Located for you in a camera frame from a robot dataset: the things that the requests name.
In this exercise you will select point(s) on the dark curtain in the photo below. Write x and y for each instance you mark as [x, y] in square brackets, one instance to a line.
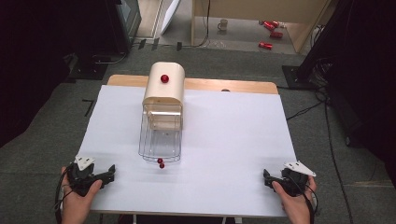
[367, 77]
[28, 62]

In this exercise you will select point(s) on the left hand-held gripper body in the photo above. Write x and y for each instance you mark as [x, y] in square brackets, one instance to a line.
[81, 182]

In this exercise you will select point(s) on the beige mug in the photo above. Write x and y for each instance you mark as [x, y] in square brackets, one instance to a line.
[222, 25]

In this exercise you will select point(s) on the black stand base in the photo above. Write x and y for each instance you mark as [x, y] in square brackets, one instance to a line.
[295, 77]
[88, 68]

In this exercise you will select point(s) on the white leaning board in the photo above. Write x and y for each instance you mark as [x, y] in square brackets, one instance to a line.
[169, 15]

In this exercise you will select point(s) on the cream box with red knob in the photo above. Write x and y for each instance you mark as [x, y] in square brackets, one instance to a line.
[165, 90]

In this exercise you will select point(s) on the black monitor cabinet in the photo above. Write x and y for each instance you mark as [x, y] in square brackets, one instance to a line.
[124, 25]

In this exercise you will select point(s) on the white table sheet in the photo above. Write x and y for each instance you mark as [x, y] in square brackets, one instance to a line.
[224, 149]

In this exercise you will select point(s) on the wooden table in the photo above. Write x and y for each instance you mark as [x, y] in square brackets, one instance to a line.
[205, 84]

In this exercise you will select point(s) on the person's right hand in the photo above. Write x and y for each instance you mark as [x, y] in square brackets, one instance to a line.
[297, 208]

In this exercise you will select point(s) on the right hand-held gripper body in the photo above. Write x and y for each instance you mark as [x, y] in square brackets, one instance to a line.
[294, 183]

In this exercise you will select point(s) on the red can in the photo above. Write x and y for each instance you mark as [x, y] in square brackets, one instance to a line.
[269, 25]
[265, 45]
[276, 34]

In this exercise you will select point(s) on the light wooden shelf unit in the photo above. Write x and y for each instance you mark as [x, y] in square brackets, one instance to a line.
[249, 7]

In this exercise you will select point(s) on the clear drawer with red knob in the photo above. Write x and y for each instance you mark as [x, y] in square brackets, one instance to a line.
[160, 146]

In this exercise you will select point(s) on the person's left hand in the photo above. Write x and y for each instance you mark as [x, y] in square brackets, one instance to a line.
[76, 207]

